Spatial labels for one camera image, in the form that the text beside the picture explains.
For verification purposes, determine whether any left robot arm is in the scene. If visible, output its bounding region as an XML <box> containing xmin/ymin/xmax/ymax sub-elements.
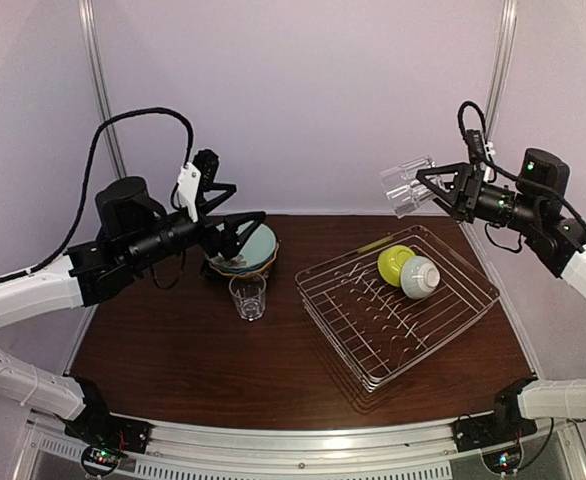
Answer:
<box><xmin>0</xmin><ymin>174</ymin><xmax>266</xmax><ymax>444</ymax></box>

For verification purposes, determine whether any left black cable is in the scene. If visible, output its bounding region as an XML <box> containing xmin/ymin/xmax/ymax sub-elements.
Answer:
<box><xmin>0</xmin><ymin>106</ymin><xmax>196</xmax><ymax>291</ymax></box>

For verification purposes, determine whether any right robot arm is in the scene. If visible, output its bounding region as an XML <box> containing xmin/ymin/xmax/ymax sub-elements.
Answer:
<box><xmin>416</xmin><ymin>148</ymin><xmax>586</xmax><ymax>442</ymax></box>

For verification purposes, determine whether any black cable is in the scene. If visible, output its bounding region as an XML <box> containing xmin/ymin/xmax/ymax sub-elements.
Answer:
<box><xmin>455</xmin><ymin>100</ymin><xmax>529</xmax><ymax>181</ymax></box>
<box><xmin>0</xmin><ymin>106</ymin><xmax>196</xmax><ymax>291</ymax></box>

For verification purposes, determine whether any right black cable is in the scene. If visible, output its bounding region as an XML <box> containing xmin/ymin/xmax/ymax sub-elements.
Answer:
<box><xmin>455</xmin><ymin>100</ymin><xmax>529</xmax><ymax>181</ymax></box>

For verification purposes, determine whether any left aluminium frame post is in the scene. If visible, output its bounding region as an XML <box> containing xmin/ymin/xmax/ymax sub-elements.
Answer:
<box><xmin>77</xmin><ymin>0</ymin><xmax>127</xmax><ymax>179</ymax></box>

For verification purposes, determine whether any chrome wire dish rack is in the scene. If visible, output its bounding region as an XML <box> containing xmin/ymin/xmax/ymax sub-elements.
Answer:
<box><xmin>295</xmin><ymin>225</ymin><xmax>499</xmax><ymax>392</ymax></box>

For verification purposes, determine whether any clear glass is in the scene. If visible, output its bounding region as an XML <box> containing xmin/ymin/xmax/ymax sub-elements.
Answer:
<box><xmin>228</xmin><ymin>274</ymin><xmax>267</xmax><ymax>322</ymax></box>
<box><xmin>380</xmin><ymin>156</ymin><xmax>436</xmax><ymax>218</ymax></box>

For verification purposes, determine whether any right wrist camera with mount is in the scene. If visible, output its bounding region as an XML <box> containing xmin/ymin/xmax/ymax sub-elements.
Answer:
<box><xmin>464</xmin><ymin>129</ymin><xmax>494</xmax><ymax>181</ymax></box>

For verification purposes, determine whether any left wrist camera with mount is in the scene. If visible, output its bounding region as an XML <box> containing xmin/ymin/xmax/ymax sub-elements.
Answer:
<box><xmin>177</xmin><ymin>149</ymin><xmax>219</xmax><ymax>223</ymax></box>

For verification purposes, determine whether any front aluminium rail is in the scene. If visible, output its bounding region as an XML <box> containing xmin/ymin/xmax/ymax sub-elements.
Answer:
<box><xmin>11</xmin><ymin>394</ymin><xmax>586</xmax><ymax>480</ymax></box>

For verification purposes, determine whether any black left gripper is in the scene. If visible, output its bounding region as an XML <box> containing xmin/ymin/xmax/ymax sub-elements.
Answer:
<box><xmin>124</xmin><ymin>181</ymin><xmax>264</xmax><ymax>269</ymax></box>

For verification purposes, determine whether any right aluminium frame post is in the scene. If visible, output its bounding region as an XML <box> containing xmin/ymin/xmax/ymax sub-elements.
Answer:
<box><xmin>485</xmin><ymin>0</ymin><xmax>518</xmax><ymax>138</ymax></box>

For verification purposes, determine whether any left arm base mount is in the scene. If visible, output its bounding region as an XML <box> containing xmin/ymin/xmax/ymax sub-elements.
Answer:
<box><xmin>62</xmin><ymin>414</ymin><xmax>152</xmax><ymax>454</ymax></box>

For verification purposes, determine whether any blue polka dot plate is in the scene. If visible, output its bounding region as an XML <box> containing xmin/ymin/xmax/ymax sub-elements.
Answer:
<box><xmin>208</xmin><ymin>243</ymin><xmax>279</xmax><ymax>274</ymax></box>

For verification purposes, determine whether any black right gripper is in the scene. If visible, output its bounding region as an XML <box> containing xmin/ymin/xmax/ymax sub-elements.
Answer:
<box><xmin>418</xmin><ymin>160</ymin><xmax>544</xmax><ymax>233</ymax></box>

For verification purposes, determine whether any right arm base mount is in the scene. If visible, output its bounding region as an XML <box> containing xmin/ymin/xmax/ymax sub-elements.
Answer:
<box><xmin>451</xmin><ymin>413</ymin><xmax>538</xmax><ymax>453</ymax></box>

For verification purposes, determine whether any aluminium frame post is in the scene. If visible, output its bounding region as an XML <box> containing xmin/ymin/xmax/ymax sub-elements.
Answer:
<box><xmin>485</xmin><ymin>0</ymin><xmax>518</xmax><ymax>138</ymax></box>
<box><xmin>77</xmin><ymin>0</ymin><xmax>127</xmax><ymax>179</ymax></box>

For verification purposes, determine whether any pale green flower plate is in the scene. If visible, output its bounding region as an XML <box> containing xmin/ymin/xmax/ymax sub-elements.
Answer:
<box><xmin>209</xmin><ymin>224</ymin><xmax>277</xmax><ymax>270</ymax></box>

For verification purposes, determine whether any lime green bowl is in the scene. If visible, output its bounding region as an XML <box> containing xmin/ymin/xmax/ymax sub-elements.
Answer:
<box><xmin>377</xmin><ymin>245</ymin><xmax>416</xmax><ymax>287</ymax></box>

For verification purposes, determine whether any white grid pattern bowl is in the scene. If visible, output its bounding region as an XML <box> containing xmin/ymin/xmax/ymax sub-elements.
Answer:
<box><xmin>400</xmin><ymin>255</ymin><xmax>441</xmax><ymax>300</ymax></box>

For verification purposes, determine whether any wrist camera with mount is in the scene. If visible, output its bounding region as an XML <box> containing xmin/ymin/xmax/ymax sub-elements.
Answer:
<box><xmin>464</xmin><ymin>129</ymin><xmax>494</xmax><ymax>181</ymax></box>
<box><xmin>177</xmin><ymin>149</ymin><xmax>219</xmax><ymax>223</ymax></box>

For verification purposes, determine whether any yellow polka dot plate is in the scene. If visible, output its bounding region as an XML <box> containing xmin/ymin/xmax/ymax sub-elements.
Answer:
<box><xmin>204</xmin><ymin>261</ymin><xmax>275</xmax><ymax>278</ymax></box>

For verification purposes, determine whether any black square floral plate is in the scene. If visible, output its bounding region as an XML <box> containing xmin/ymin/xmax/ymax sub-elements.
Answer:
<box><xmin>200</xmin><ymin>259</ymin><xmax>278</xmax><ymax>281</ymax></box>

